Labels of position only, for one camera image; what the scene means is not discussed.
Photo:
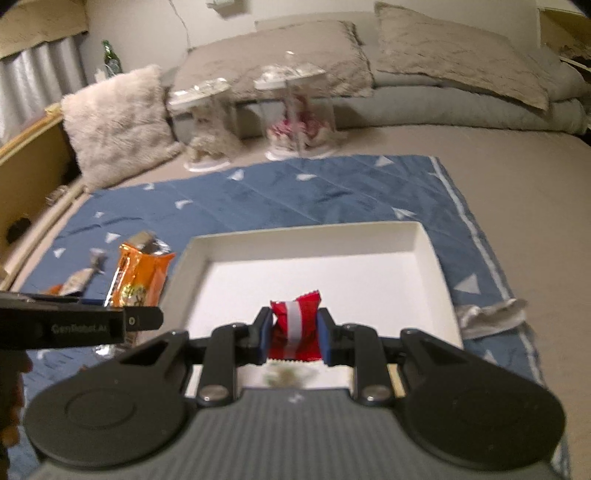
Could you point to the gold foil snack packet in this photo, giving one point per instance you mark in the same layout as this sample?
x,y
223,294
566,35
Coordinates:
x,y
148,243

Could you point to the red white plush toy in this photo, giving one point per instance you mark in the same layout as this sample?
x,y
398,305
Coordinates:
x,y
295,131

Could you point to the grey curtain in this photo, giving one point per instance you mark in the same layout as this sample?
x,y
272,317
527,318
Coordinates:
x,y
41,74

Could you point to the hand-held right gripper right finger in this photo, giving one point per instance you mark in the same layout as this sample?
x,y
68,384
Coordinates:
x,y
325,339

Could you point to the beige bed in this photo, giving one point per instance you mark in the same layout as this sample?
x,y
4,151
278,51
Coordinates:
x,y
531,207

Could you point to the orange snack packet round logo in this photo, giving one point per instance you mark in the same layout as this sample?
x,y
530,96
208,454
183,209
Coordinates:
x,y
136,277

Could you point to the cream green candy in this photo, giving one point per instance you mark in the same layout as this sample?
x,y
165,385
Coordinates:
x,y
282,376

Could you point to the person's left hand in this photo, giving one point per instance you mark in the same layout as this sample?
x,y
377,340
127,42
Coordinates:
x,y
11,397

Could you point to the red white snack packet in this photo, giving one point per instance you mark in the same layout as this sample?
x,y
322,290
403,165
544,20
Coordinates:
x,y
295,323

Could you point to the crumpled silver wrapper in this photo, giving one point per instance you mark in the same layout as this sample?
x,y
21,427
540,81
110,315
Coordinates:
x,y
489,317

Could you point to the fluffy white pillow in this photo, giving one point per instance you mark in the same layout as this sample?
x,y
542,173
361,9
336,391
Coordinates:
x,y
120,124

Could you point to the white cardboard box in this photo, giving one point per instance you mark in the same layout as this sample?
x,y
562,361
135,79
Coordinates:
x,y
323,267

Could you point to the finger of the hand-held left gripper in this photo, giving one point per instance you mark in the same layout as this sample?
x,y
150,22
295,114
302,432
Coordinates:
x,y
145,318

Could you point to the wooden bedside shelf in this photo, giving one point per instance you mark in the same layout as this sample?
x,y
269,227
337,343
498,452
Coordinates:
x,y
32,175

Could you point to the green glass bottle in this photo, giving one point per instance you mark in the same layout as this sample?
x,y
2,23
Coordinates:
x,y
111,57

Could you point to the folded grey duvet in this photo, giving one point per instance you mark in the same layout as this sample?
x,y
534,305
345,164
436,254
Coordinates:
x,y
438,108

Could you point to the wide grey pillow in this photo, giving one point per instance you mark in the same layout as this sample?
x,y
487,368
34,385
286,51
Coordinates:
x,y
277,50

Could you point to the grey marbled pillow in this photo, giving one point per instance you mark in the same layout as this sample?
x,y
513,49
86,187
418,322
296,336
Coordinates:
x,y
452,50

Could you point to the blue triangle-print mat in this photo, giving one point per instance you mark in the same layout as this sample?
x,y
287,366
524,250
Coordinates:
x,y
277,194

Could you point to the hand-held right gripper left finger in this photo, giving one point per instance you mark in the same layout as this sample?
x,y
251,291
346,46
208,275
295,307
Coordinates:
x,y
265,339

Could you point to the cream plush bear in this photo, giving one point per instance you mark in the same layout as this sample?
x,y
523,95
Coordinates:
x,y
212,138

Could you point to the clear jar with cream plush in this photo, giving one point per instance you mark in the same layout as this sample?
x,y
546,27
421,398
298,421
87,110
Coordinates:
x,y
203,120

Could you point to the clear twist-wrapped candy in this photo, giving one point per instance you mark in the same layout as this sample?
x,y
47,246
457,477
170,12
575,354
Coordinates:
x,y
83,279

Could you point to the white power strip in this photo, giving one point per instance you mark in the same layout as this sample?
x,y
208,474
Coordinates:
x,y
220,3

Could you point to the clear jar with red plush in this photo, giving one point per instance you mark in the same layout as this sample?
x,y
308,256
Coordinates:
x,y
300,106

